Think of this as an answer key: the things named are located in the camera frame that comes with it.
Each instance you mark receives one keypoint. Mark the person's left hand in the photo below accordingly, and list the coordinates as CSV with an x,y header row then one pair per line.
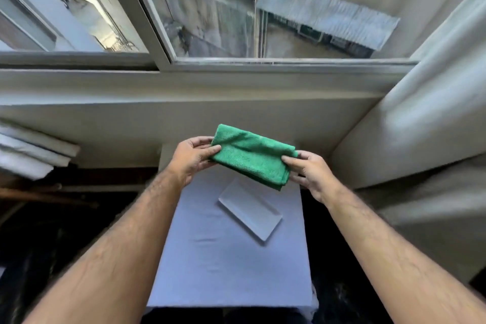
x,y
187,158

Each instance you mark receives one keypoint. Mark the person's right hand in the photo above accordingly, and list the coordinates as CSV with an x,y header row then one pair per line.
x,y
316,175

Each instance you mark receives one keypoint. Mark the person's right thumb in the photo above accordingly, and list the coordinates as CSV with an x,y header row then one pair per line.
x,y
294,162

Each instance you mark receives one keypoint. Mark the person's left thumb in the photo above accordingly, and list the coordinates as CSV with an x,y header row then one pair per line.
x,y
208,152

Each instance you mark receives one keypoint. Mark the green microfibre cloth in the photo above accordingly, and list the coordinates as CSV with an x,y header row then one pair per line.
x,y
252,156

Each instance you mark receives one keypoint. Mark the person's right forearm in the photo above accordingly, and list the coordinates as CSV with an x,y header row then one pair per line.
x,y
395,263

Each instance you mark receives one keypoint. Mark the person's left forearm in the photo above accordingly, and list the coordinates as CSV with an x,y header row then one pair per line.
x,y
110,255

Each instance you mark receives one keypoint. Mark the white rectangular plate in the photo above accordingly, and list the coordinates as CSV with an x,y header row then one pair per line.
x,y
250,213

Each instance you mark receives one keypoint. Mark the light blue tablecloth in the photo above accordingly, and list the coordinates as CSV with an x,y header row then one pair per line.
x,y
227,244

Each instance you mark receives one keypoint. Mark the white curtain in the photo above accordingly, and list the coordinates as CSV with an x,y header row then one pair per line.
x,y
429,137

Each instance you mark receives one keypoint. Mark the corrugated metal awning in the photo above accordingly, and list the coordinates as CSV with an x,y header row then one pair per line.
x,y
326,16

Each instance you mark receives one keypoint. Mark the brown wooden stick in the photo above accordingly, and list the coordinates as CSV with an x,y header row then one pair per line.
x,y
41,195

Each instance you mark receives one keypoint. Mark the stack of white folded sheets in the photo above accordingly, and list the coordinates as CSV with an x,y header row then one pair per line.
x,y
30,153

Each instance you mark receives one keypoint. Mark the white sliding window frame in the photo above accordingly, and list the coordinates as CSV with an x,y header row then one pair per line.
x,y
159,31

